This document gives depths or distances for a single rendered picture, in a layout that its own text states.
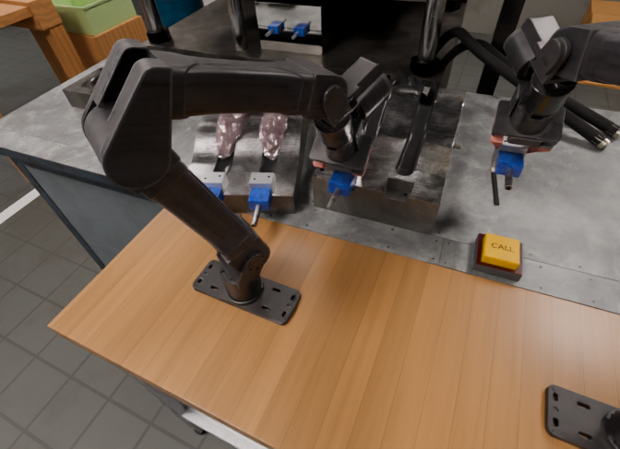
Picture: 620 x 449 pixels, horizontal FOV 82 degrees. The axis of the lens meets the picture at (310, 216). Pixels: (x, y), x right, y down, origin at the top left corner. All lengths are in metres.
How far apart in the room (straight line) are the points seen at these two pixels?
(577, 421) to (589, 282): 0.26
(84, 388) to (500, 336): 1.46
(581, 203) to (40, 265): 2.18
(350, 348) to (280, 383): 0.12
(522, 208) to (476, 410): 0.45
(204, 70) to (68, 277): 1.76
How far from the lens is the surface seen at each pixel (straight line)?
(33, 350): 1.92
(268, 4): 1.57
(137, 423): 1.57
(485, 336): 0.68
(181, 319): 0.70
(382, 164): 0.78
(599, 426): 0.68
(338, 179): 0.70
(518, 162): 0.77
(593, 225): 0.93
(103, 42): 2.87
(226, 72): 0.41
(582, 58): 0.56
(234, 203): 0.81
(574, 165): 1.08
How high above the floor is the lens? 1.37
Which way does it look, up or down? 47 degrees down
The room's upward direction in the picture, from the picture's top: 4 degrees counter-clockwise
